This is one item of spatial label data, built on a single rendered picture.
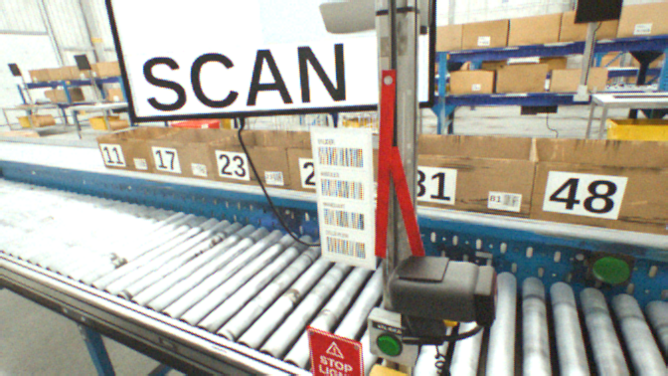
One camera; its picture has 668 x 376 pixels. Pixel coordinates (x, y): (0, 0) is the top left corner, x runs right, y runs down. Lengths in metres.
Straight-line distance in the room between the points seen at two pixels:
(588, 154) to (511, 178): 0.36
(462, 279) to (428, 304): 0.05
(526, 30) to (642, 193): 4.57
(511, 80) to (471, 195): 4.28
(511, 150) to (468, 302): 0.95
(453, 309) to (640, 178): 0.73
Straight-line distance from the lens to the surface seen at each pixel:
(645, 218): 1.10
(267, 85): 0.55
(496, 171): 1.03
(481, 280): 0.42
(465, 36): 5.56
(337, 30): 0.53
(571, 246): 1.04
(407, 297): 0.42
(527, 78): 5.26
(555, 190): 1.04
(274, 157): 1.29
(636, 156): 1.35
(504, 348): 0.85
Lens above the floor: 1.32
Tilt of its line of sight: 20 degrees down
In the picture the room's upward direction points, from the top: 4 degrees counter-clockwise
